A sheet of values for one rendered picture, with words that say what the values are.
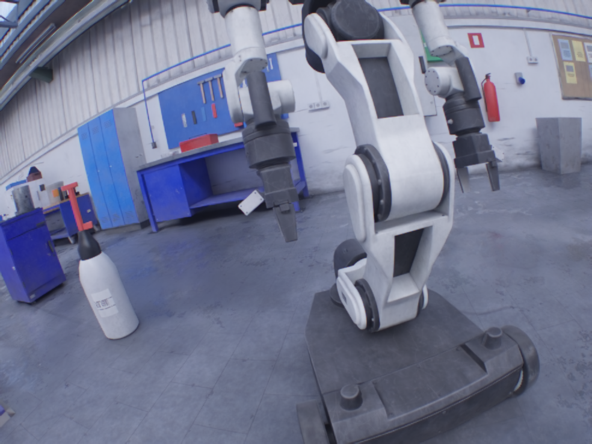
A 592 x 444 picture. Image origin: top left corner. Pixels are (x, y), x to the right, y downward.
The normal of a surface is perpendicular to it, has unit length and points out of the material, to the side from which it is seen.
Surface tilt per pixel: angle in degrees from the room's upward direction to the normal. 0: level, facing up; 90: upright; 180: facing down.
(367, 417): 45
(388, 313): 106
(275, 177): 79
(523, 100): 90
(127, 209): 90
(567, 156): 93
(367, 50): 145
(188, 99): 90
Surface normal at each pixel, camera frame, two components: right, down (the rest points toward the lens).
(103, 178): -0.20, 0.30
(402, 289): -0.09, -0.70
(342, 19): 0.14, 0.24
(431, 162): 0.07, -0.12
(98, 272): 0.59, -0.24
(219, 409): -0.19, -0.95
